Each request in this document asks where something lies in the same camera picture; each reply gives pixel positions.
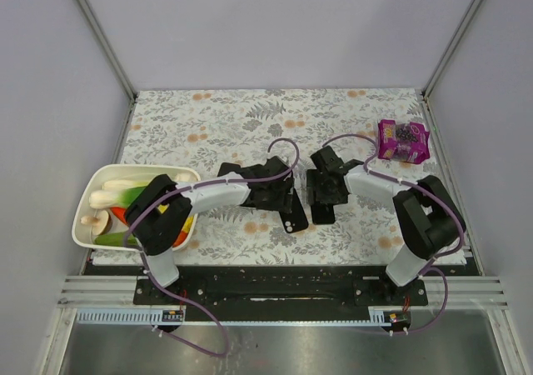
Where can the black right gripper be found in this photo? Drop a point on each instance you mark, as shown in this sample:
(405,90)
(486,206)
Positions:
(319,197)

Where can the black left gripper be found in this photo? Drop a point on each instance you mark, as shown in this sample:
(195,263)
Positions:
(285,200)

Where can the dark smartphone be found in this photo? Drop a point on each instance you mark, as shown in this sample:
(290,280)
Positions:
(323,214)

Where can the black phone case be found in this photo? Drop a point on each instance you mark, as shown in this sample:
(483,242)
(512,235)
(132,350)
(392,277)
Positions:
(295,219)

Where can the blue smartphone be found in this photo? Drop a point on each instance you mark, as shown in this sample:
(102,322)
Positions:
(230,172)

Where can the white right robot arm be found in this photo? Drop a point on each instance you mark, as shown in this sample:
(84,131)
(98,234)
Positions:
(429,220)

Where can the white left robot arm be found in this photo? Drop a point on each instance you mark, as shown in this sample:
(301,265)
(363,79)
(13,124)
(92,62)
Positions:
(156,217)

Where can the floral tablecloth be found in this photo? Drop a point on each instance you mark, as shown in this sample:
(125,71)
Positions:
(202,129)

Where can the yellow corn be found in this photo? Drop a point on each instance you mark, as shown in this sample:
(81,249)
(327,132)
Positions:
(186,228)

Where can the purple snack bag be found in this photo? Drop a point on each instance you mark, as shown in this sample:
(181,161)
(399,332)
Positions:
(406,142)

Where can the white green leek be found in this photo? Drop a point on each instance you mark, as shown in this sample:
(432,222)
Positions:
(103,199)

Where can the orange carrot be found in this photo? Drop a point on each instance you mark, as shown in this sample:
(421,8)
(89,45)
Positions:
(119,213)

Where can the green pea pod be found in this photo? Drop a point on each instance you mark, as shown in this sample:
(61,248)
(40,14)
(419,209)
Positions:
(115,240)

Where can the brown mushroom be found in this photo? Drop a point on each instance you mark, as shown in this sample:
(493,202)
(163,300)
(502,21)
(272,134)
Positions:
(100,222)

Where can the white plastic bin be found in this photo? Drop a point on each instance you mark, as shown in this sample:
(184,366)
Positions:
(82,235)

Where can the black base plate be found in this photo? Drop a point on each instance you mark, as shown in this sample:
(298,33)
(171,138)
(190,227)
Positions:
(361,286)

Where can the aluminium rail frame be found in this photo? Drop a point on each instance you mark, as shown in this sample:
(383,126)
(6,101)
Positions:
(463,292)

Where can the white cable duct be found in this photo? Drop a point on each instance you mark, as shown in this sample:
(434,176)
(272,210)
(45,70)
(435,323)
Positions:
(131,316)

